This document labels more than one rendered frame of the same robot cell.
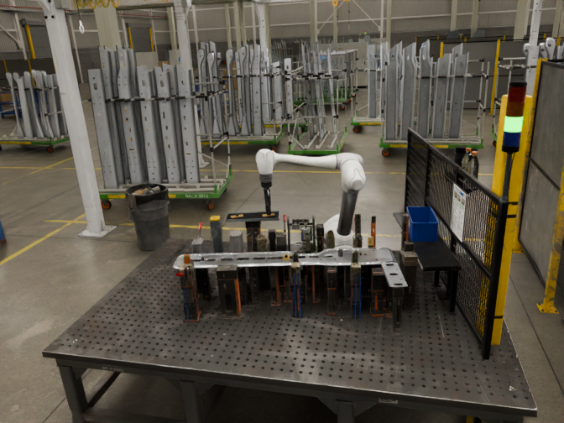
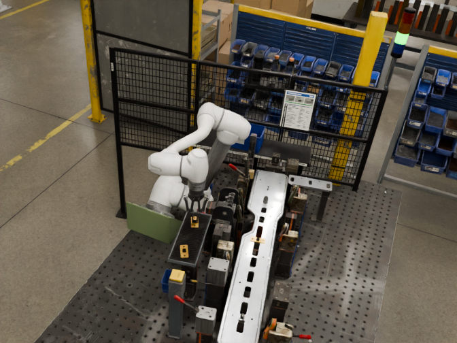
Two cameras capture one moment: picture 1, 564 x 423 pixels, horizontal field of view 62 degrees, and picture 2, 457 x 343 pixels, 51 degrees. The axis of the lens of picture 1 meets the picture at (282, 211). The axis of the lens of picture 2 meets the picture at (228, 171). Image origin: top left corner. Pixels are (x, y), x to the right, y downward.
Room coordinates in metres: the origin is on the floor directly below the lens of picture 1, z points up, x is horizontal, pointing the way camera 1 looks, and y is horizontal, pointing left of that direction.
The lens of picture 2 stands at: (2.72, 1.93, 2.92)
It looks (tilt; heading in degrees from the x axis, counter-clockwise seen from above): 37 degrees down; 275
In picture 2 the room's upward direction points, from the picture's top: 6 degrees clockwise
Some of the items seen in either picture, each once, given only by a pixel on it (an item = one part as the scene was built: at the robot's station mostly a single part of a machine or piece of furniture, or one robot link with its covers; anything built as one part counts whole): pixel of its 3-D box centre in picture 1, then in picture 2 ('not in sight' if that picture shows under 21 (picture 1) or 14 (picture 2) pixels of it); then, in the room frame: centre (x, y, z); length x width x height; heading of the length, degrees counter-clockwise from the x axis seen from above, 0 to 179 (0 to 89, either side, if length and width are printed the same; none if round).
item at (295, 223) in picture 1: (301, 251); (224, 228); (2.88, -0.12, 0.94); 0.18 x 0.13 x 0.49; 87
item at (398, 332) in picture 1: (396, 308); (322, 203); (2.27, -0.61, 0.84); 0.11 x 0.06 x 0.29; 177
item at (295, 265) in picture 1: (296, 289); (285, 254); (2.50, -0.06, 0.87); 0.12 x 0.09 x 0.35; 177
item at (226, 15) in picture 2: not in sight; (231, 51); (3.31, -3.69, 0.52); 1.21 x 0.81 x 1.05; 80
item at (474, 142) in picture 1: (431, 108); not in sight; (9.25, -3.02, 0.88); 1.91 x 1.00 x 1.76; 73
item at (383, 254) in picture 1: (283, 258); (258, 243); (2.67, 0.01, 1.00); 1.38 x 0.22 x 0.02; 87
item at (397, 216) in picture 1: (422, 237); (247, 145); (2.84, -0.92, 1.02); 0.90 x 0.22 x 0.03; 177
